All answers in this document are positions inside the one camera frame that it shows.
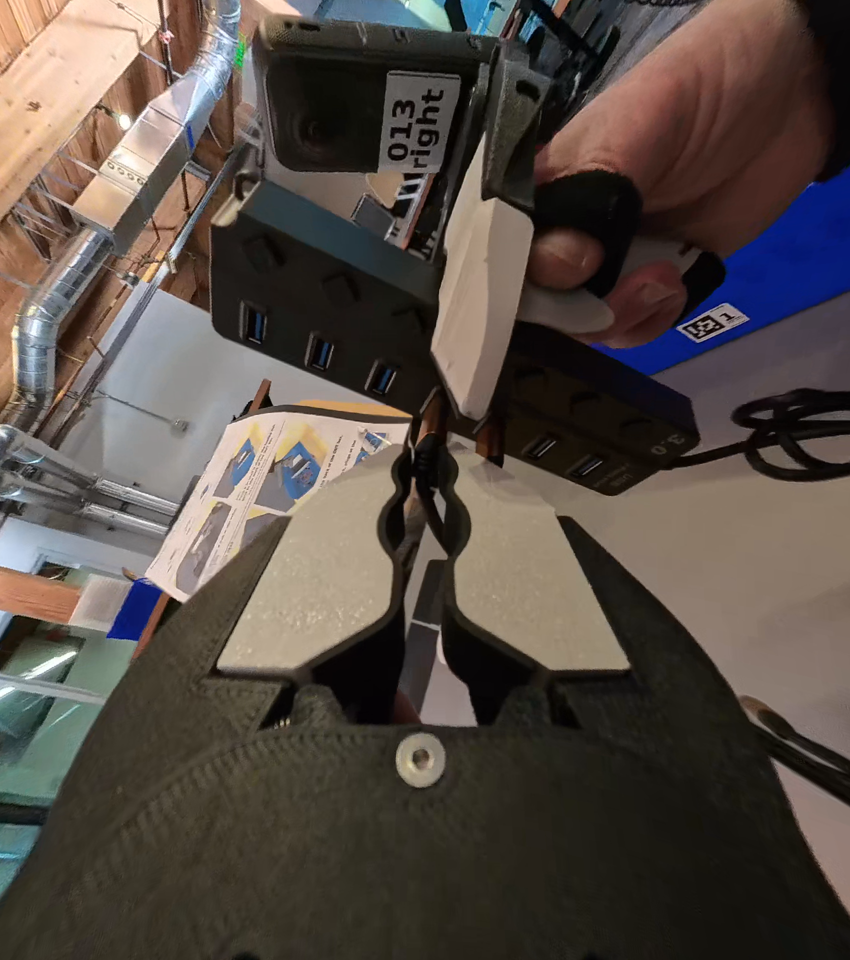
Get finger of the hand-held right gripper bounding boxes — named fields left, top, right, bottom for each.
left=430, top=138, right=536, bottom=423

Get grey electrical box conduit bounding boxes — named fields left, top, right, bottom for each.
left=91, top=390, right=190, bottom=435

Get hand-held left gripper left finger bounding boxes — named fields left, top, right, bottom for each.
left=216, top=442, right=407, bottom=723

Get white marker tag sticker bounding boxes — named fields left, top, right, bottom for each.
left=676, top=302, right=750, bottom=344

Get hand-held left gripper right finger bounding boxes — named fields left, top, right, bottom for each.
left=436, top=448, right=632, bottom=726

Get wooden edged desk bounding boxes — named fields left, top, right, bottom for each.
left=232, top=378, right=276, bottom=421

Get silver ventilation duct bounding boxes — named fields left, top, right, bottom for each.
left=0, top=0, right=246, bottom=526

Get black hub lead cable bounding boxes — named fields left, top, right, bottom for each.
left=665, top=388, right=850, bottom=483

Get white foam block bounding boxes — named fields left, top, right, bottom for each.
left=72, top=573, right=130, bottom=627

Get grey wall pipes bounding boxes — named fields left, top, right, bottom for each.
left=0, top=442, right=182, bottom=537

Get black cable with orange plugs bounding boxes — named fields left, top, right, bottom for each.
left=406, top=386, right=509, bottom=560

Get person's right hand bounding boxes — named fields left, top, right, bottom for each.
left=528, top=0, right=842, bottom=351

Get small blue panel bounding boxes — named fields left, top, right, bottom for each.
left=106, top=581, right=171, bottom=639

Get wooden ceiling beam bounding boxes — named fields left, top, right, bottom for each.
left=0, top=555, right=85, bottom=624

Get black usb hub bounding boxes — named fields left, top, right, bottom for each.
left=209, top=178, right=700, bottom=498

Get blue plastic bin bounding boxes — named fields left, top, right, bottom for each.
left=593, top=138, right=850, bottom=376

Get printed instruction sheet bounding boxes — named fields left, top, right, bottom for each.
left=146, top=405, right=411, bottom=601

